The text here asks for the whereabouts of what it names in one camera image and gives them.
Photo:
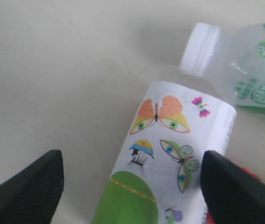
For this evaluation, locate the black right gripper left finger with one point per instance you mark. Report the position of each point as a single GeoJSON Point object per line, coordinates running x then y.
{"type": "Point", "coordinates": [32, 195]}

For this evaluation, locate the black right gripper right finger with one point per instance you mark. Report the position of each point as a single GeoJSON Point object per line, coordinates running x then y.
{"type": "Point", "coordinates": [239, 193]}

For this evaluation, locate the yellow label bottle red cap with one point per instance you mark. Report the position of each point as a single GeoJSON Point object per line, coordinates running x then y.
{"type": "Point", "coordinates": [263, 184]}

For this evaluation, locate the butterfly label clear bottle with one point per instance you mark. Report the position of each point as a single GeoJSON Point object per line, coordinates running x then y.
{"type": "Point", "coordinates": [156, 177]}

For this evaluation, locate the white green label bottle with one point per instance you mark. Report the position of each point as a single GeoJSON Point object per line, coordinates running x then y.
{"type": "Point", "coordinates": [233, 63]}

